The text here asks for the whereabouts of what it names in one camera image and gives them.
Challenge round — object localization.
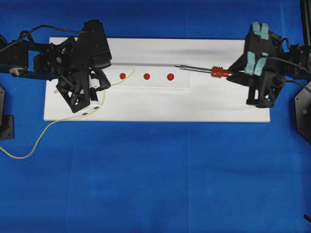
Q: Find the red dot mark far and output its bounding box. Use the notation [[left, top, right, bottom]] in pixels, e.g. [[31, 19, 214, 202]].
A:
[[167, 73, 174, 81]]

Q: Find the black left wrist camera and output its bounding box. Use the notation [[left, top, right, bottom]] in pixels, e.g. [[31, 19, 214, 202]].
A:
[[74, 19, 112, 69]]

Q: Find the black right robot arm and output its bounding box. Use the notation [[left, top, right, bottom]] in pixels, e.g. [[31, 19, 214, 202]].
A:
[[178, 22, 311, 108]]

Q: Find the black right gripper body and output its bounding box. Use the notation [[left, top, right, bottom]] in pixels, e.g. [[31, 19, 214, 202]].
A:
[[245, 30, 290, 107]]

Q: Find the red dot mark middle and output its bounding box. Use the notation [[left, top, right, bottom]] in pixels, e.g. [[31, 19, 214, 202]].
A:
[[143, 73, 151, 80]]

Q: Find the black right gripper finger iron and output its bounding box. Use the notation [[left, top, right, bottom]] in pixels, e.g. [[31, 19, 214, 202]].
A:
[[226, 52, 267, 85]]

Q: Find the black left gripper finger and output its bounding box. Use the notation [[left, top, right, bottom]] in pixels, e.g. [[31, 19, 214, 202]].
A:
[[89, 69, 111, 89], [56, 70, 100, 115]]

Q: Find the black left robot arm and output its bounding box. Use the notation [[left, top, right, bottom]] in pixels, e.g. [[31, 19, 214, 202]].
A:
[[0, 31, 102, 113]]

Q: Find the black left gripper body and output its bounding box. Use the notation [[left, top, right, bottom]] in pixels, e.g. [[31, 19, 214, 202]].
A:
[[33, 36, 92, 80]]

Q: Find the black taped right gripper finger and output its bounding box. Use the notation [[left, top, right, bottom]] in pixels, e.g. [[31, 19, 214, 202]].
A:
[[251, 22, 269, 40]]

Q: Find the yellow solder wire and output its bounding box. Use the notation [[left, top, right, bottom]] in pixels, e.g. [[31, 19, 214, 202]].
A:
[[0, 69, 137, 160]]

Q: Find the white foam board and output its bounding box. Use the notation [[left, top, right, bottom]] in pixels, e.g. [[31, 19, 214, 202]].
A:
[[43, 36, 271, 123]]

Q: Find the black soldering iron cable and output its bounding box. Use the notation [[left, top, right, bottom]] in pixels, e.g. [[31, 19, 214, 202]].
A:
[[264, 57, 311, 94]]

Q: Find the black stand pole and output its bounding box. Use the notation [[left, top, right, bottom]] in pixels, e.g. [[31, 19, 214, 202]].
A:
[[300, 0, 311, 46]]

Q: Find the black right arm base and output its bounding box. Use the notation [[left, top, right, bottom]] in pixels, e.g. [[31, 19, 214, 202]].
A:
[[294, 88, 311, 143]]

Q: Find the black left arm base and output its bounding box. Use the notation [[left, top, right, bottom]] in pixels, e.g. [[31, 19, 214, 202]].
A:
[[0, 83, 15, 140]]

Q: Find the red dot mark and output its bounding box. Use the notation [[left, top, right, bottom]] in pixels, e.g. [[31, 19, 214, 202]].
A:
[[167, 73, 174, 81], [120, 73, 126, 80], [143, 73, 151, 80]]

